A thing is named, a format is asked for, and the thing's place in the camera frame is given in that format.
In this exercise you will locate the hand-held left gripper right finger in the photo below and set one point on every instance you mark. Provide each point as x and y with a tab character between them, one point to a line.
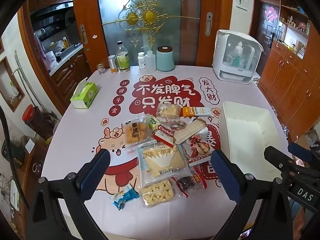
226	177

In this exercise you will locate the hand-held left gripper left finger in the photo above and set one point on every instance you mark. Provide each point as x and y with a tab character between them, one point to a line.
93	177

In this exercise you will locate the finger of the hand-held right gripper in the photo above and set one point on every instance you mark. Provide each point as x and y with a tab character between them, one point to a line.
277	157
298	148

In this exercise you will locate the blue white small packet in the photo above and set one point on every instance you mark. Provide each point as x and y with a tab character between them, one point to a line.
123	196

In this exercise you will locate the dark red date packet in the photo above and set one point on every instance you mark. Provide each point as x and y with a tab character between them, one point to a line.
188	182

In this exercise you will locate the red white sausage packet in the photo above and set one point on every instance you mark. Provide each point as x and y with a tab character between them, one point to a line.
200	148

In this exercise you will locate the white plastic bin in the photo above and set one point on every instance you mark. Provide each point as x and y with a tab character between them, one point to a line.
250	120

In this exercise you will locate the white wafer packet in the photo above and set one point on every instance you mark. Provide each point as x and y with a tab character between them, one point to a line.
190	131

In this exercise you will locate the yellow snack packet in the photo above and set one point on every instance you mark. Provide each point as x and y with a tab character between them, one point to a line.
136	133

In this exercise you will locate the clear puffed snack packet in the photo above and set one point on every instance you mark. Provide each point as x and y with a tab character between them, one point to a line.
157	191

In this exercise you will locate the orange white bar packet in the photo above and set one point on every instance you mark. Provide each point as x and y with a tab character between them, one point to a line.
196	111

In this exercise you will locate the dark nut packet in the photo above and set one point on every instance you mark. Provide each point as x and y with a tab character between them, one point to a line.
176	125

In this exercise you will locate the red cookie packet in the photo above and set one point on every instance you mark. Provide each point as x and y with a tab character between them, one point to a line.
163	135

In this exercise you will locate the small green snack packet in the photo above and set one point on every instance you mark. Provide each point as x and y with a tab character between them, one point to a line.
153	123

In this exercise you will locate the clear pale cracker packet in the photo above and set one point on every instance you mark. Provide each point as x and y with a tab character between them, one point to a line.
168	111

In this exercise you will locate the cardboard box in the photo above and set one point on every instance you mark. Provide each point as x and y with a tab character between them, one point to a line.
306	140

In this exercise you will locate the wooden sideboard cabinet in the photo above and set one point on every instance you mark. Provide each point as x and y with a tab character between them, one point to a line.
287	80

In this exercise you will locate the printed pink tablecloth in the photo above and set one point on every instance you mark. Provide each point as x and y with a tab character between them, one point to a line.
105	97

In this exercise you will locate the red lid jar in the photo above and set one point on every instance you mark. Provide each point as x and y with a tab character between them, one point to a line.
35	120

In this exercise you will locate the green tissue box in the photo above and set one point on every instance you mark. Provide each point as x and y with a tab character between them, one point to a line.
86	95

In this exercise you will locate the kitchen counter cabinet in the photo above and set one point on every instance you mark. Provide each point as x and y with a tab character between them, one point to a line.
70	80

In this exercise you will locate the small glass jar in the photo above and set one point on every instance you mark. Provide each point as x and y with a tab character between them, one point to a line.
100	69

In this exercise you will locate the white countertop appliance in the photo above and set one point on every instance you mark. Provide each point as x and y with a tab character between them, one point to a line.
222	62

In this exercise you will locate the dark entrance door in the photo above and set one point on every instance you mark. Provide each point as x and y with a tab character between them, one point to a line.
262	42

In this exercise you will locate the white baby bottle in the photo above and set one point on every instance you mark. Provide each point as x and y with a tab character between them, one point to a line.
238	51

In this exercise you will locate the metal lid jar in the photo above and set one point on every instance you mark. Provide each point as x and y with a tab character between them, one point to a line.
113	64

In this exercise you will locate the glass bottle green label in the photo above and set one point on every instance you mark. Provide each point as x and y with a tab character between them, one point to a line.
123	60

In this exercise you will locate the white pill bottle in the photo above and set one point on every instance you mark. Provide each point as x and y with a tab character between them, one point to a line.
142	61

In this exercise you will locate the translucent plastic bottle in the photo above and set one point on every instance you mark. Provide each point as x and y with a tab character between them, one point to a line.
151	62

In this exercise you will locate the light blue canister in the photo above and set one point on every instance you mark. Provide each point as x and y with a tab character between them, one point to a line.
165	60

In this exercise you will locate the wooden shelf unit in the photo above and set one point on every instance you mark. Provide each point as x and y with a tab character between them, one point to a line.
300	12

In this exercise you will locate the yellow oil bottle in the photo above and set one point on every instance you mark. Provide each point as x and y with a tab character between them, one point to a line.
65	43

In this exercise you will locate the red door decoration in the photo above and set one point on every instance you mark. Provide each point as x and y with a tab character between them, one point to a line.
272	13

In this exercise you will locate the frosted glass sliding door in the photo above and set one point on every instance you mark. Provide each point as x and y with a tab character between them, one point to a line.
175	30

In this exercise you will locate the wooden picture frame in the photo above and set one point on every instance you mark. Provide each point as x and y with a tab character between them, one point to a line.
5	87

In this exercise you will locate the white wall switch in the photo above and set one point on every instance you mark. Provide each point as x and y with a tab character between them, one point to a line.
242	3

